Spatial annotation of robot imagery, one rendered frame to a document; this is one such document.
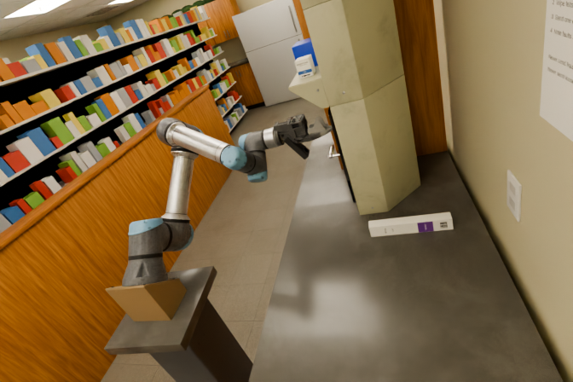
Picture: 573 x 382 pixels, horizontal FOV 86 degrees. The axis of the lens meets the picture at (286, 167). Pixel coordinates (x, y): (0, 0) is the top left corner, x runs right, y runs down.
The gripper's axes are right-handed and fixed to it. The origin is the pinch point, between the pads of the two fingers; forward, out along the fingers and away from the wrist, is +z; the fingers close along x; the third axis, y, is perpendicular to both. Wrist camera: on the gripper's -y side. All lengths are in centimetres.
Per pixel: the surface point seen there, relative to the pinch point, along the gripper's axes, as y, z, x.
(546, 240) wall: -15, 45, -46
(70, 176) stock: -23, -244, 79
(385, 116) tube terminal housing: 0.0, 19.1, 1.0
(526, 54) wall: 21, 45, -34
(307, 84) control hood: 19.1, -2.5, -4.6
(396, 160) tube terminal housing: -18.8, 20.0, 2.0
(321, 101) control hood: 12.7, 0.6, -4.5
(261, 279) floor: -131, -93, 46
